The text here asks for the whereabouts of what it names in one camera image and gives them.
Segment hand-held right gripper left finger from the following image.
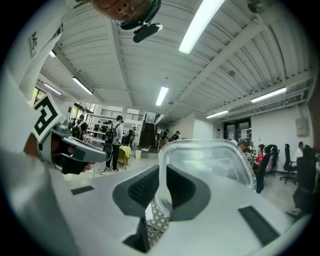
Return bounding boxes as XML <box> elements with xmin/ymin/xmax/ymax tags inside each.
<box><xmin>0</xmin><ymin>149</ymin><xmax>160</xmax><ymax>256</ymax></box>

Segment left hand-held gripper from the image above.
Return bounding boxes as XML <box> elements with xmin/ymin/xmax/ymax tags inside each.
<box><xmin>32</xmin><ymin>92</ymin><xmax>108</xmax><ymax>176</ymax></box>

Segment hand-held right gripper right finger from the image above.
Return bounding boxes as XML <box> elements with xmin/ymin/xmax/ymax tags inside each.
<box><xmin>154</xmin><ymin>163</ymin><xmax>311</xmax><ymax>256</ymax></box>

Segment clear plastic container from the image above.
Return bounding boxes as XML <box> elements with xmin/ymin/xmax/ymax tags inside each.
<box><xmin>154</xmin><ymin>138</ymin><xmax>258</xmax><ymax>218</ymax></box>

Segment person's left forearm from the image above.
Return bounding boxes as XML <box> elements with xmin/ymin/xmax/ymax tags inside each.
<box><xmin>23</xmin><ymin>133</ymin><xmax>40</xmax><ymax>158</ymax></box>

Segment person's left hand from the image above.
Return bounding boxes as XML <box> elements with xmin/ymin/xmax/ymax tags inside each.
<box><xmin>51</xmin><ymin>138</ymin><xmax>76</xmax><ymax>161</ymax></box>

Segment black backpack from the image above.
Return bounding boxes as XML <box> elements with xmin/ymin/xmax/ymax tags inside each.
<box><xmin>104</xmin><ymin>126</ymin><xmax>119</xmax><ymax>146</ymax></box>

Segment yellow-green chair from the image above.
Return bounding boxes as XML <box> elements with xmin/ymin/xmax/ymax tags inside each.
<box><xmin>118</xmin><ymin>145</ymin><xmax>133</xmax><ymax>170</ymax></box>

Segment dark wicker table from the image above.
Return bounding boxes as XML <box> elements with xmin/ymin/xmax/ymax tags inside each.
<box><xmin>144</xmin><ymin>199</ymin><xmax>171</xmax><ymax>247</ymax></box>

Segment dark staircase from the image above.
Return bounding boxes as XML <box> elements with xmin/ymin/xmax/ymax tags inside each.
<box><xmin>139</xmin><ymin>113</ymin><xmax>158</xmax><ymax>154</ymax></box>

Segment ceiling tube light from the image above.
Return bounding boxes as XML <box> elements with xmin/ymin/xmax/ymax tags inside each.
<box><xmin>43</xmin><ymin>82</ymin><xmax>62</xmax><ymax>96</ymax></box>
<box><xmin>250</xmin><ymin>86</ymin><xmax>287</xmax><ymax>104</ymax></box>
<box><xmin>72</xmin><ymin>76</ymin><xmax>94</xmax><ymax>96</ymax></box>
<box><xmin>155</xmin><ymin>86</ymin><xmax>170</xmax><ymax>107</ymax></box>
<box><xmin>205</xmin><ymin>109</ymin><xmax>230</xmax><ymax>119</ymax></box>
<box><xmin>178</xmin><ymin>0</ymin><xmax>226</xmax><ymax>55</ymax></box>

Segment black office chair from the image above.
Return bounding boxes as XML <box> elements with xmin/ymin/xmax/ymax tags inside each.
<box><xmin>279</xmin><ymin>143</ymin><xmax>299</xmax><ymax>185</ymax></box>
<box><xmin>255</xmin><ymin>144</ymin><xmax>280</xmax><ymax>195</ymax></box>

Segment dark glass double door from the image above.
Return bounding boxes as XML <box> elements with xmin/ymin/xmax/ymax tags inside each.
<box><xmin>223</xmin><ymin>118</ymin><xmax>252</xmax><ymax>141</ymax></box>

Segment person's head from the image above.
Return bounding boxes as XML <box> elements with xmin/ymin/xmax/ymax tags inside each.
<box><xmin>91</xmin><ymin>0</ymin><xmax>153</xmax><ymax>22</ymax></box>

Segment grey wall electrical box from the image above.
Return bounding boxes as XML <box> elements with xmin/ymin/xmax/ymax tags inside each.
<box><xmin>295</xmin><ymin>117</ymin><xmax>310</xmax><ymax>137</ymax></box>

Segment black head-mounted camera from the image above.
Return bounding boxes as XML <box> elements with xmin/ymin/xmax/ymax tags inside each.
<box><xmin>119</xmin><ymin>0</ymin><xmax>163</xmax><ymax>44</ymax></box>

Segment wire-rimmed glasses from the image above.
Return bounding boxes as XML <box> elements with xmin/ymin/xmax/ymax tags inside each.
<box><xmin>113</xmin><ymin>0</ymin><xmax>154</xmax><ymax>25</ymax></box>

